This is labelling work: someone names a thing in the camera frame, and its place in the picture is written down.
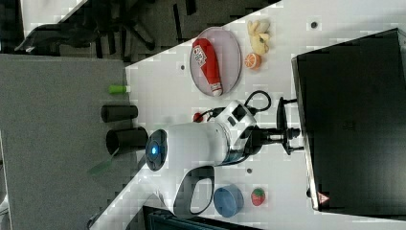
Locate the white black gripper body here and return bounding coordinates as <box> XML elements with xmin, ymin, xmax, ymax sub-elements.
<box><xmin>214</xmin><ymin>101</ymin><xmax>257</xmax><ymax>165</ymax></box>

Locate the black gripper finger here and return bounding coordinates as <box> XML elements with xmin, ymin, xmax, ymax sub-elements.
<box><xmin>266</xmin><ymin>127</ymin><xmax>301</xmax><ymax>144</ymax></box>

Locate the black toaster oven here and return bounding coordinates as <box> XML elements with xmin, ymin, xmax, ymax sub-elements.
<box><xmin>291</xmin><ymin>28</ymin><xmax>406</xmax><ymax>220</ymax></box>

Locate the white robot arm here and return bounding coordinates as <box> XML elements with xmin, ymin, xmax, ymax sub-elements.
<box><xmin>143</xmin><ymin>101</ymin><xmax>301</xmax><ymax>219</ymax></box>

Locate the dark red strawberry toy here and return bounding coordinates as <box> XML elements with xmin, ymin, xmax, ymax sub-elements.
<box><xmin>192</xmin><ymin>112</ymin><xmax>203</xmax><ymax>123</ymax></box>

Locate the blue cup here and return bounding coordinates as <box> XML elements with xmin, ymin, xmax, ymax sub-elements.
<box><xmin>214</xmin><ymin>184</ymin><xmax>244</xmax><ymax>218</ymax></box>

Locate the orange slice toy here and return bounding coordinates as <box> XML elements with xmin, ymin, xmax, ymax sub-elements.
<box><xmin>244</xmin><ymin>53</ymin><xmax>261</xmax><ymax>70</ymax></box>

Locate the grey round plate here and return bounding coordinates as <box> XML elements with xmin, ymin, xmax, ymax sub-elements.
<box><xmin>190</xmin><ymin>27</ymin><xmax>241</xmax><ymax>97</ymax></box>

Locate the red ketchup bottle toy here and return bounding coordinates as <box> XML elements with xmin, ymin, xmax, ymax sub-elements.
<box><xmin>192</xmin><ymin>38</ymin><xmax>223</xmax><ymax>97</ymax></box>

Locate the yellow banana toy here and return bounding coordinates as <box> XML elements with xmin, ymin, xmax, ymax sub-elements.
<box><xmin>247</xmin><ymin>19</ymin><xmax>270</xmax><ymax>55</ymax></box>

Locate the small black cylinder holder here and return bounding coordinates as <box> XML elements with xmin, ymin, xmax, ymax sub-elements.
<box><xmin>101</xmin><ymin>104</ymin><xmax>138</xmax><ymax>123</ymax></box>

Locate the green slotted spatula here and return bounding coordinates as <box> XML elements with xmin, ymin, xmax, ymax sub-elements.
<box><xmin>87</xmin><ymin>149</ymin><xmax>119</xmax><ymax>175</ymax></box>

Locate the black office chair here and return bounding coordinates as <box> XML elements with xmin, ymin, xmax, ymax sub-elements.
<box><xmin>13</xmin><ymin>0</ymin><xmax>199</xmax><ymax>61</ymax></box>

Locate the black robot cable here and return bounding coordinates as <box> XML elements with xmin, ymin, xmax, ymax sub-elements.
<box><xmin>199</xmin><ymin>89</ymin><xmax>273</xmax><ymax>123</ymax></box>

